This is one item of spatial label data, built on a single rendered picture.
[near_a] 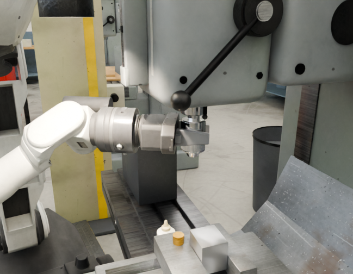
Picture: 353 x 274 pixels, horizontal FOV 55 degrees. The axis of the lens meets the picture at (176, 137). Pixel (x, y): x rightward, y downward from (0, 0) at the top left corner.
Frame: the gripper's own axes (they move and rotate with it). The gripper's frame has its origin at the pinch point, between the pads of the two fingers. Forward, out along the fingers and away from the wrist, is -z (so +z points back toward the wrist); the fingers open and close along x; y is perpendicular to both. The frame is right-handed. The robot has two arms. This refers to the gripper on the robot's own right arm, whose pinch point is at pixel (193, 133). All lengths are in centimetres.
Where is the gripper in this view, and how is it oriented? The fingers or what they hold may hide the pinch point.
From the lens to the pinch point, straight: 65.0
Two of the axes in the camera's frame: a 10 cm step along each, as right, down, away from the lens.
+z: -10.0, -0.4, 0.8
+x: 0.9, -3.2, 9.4
